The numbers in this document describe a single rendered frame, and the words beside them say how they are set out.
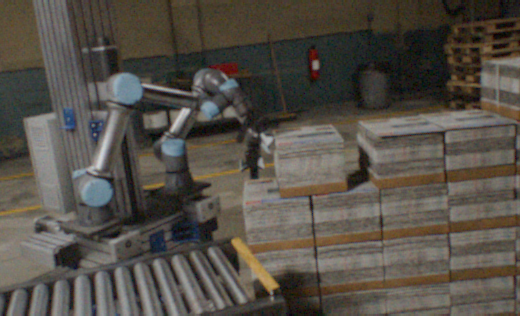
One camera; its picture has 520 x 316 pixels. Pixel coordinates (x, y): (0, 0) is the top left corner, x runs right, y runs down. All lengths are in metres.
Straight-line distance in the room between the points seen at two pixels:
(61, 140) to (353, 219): 1.40
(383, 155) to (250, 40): 6.91
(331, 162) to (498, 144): 0.70
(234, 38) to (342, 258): 6.89
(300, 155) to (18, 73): 6.83
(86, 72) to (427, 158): 1.51
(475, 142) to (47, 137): 1.91
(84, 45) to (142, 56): 6.19
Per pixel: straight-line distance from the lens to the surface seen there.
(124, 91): 2.14
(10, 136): 8.80
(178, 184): 2.64
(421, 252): 2.46
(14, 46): 8.69
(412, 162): 2.33
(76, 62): 2.48
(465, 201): 2.45
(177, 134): 2.75
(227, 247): 1.98
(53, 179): 2.77
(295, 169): 2.26
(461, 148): 2.38
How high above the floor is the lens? 1.54
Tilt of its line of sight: 13 degrees down
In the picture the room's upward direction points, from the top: 6 degrees counter-clockwise
